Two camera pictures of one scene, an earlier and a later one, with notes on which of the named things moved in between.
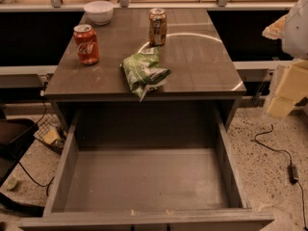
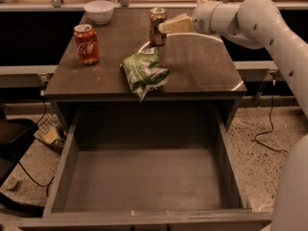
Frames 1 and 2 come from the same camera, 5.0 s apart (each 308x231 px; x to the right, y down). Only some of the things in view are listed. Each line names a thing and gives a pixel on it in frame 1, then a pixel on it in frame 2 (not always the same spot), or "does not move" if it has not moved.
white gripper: (296, 33) → (202, 19)
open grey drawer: (147, 170) does not move
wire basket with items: (51, 132) does not move
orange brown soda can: (157, 27) does not move
